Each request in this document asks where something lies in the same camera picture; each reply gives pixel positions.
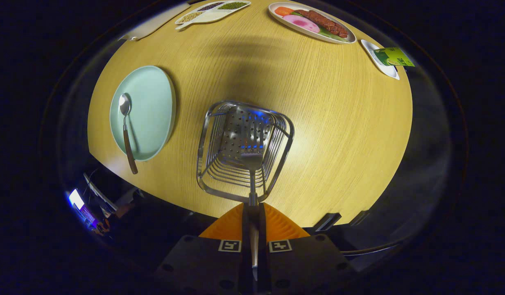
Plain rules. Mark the green lettuce leaf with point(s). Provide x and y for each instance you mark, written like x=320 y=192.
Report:
x=332 y=36

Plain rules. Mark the lit screen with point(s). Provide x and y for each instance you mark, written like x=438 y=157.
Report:
x=76 y=198

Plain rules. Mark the white compartment tray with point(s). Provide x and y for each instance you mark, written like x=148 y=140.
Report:
x=211 y=17

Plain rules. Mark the pile of green beans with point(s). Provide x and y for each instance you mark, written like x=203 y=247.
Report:
x=232 y=5

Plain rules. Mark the orange tomato piece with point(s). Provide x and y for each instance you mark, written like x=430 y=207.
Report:
x=284 y=10

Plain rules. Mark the pink round slice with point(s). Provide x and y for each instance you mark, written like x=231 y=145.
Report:
x=300 y=23

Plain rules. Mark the brown meat slices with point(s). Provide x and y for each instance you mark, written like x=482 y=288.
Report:
x=324 y=22

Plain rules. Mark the pale green plate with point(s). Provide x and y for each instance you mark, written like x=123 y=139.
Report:
x=150 y=106

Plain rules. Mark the pile of yellow beans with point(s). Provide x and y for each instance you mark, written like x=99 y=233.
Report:
x=191 y=16

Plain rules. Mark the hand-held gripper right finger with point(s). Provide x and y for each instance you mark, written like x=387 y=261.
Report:
x=262 y=229

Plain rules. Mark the pile of dark beans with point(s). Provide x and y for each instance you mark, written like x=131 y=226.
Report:
x=209 y=6

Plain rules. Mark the white coaster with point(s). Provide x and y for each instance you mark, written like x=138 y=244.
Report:
x=385 y=70

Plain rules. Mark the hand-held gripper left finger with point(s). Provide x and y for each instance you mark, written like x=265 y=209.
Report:
x=246 y=229

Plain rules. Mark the oval food plate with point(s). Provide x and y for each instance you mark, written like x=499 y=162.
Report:
x=285 y=22

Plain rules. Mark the green label drink bottle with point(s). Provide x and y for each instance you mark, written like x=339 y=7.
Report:
x=393 y=57

